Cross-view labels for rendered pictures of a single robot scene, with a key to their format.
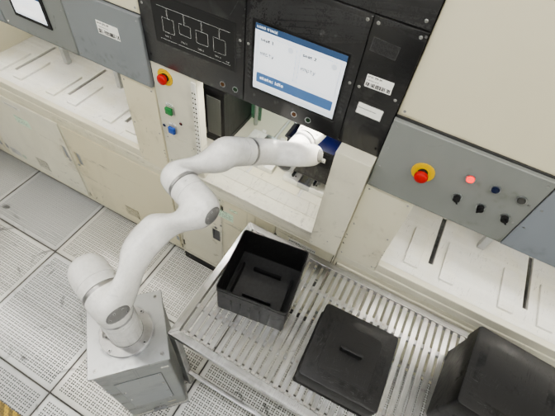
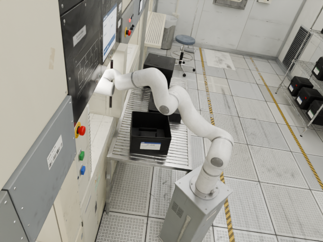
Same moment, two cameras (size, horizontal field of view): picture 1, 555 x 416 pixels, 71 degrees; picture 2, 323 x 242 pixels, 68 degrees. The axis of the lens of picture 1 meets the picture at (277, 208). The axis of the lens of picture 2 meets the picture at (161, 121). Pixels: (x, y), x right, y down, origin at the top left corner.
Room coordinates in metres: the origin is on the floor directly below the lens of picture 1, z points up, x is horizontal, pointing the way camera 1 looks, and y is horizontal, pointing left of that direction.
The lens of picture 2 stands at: (1.18, 1.23, 2.02)
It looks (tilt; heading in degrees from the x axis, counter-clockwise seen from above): 39 degrees down; 245
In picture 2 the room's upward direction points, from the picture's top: 12 degrees clockwise
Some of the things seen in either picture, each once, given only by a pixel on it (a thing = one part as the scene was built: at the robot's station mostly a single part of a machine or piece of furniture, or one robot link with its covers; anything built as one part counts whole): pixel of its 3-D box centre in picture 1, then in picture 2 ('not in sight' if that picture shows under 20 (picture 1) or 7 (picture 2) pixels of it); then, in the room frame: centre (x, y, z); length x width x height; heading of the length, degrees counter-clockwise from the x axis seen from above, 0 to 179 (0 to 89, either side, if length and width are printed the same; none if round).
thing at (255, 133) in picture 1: (263, 149); not in sight; (1.36, 0.11, 0.89); 0.22 x 0.21 x 0.04; 159
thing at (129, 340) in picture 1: (120, 322); (207, 178); (0.44, 0.48, 0.85); 0.19 x 0.19 x 0.18
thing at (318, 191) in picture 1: (312, 172); not in sight; (1.27, -0.14, 0.89); 0.22 x 0.21 x 0.04; 159
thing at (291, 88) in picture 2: not in sight; (299, 87); (-2.39, -1.31, 0.31); 0.30 x 0.28 x 0.26; 66
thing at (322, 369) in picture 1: (348, 356); (165, 105); (0.46, -0.33, 0.83); 0.29 x 0.29 x 0.13; 71
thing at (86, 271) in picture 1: (100, 290); (217, 159); (0.46, 0.51, 1.07); 0.19 x 0.12 x 0.24; 49
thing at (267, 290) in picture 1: (263, 279); (149, 132); (0.70, 0.01, 0.85); 0.28 x 0.28 x 0.17; 77
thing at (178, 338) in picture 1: (334, 375); (151, 139); (0.51, -0.38, 0.38); 1.30 x 0.60 x 0.76; 69
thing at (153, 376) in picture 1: (144, 361); (190, 216); (0.44, 0.48, 0.38); 0.28 x 0.28 x 0.76; 24
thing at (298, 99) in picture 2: not in sight; (308, 99); (-2.25, -0.96, 0.31); 0.30 x 0.28 x 0.26; 69
